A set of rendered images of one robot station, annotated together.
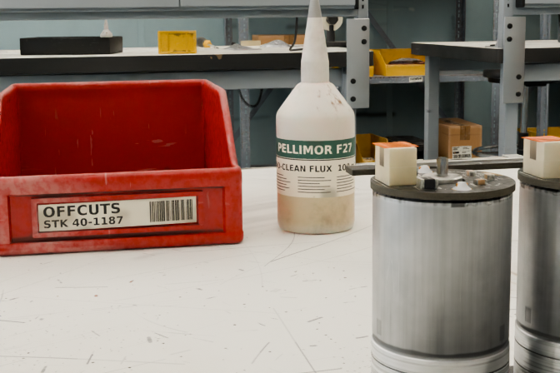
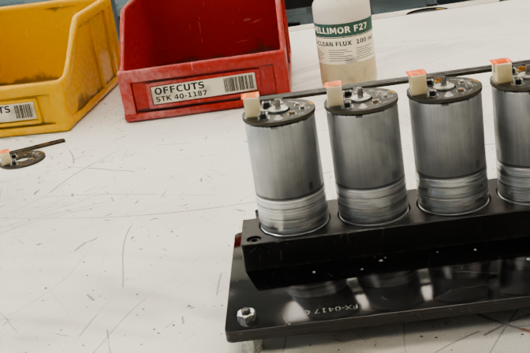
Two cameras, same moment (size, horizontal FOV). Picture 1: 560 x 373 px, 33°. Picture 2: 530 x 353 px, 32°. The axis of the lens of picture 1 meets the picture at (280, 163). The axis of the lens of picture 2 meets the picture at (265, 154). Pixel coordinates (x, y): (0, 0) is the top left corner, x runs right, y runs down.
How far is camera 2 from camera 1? 0.17 m
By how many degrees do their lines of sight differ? 18
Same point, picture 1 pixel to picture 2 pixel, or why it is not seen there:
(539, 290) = (335, 162)
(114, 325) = (184, 170)
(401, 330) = (260, 187)
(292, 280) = not seen: hidden behind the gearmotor
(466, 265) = (282, 156)
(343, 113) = (356, 1)
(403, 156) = (251, 103)
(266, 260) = not seen: hidden behind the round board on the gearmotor
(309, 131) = (332, 17)
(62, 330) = (154, 176)
